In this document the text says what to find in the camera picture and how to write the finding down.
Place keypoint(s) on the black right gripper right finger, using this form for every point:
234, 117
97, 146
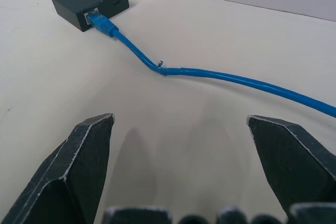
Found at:
294, 161

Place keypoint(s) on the black rectangular box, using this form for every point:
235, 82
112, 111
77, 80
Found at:
86, 1

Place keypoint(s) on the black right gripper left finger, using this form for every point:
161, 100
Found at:
71, 171

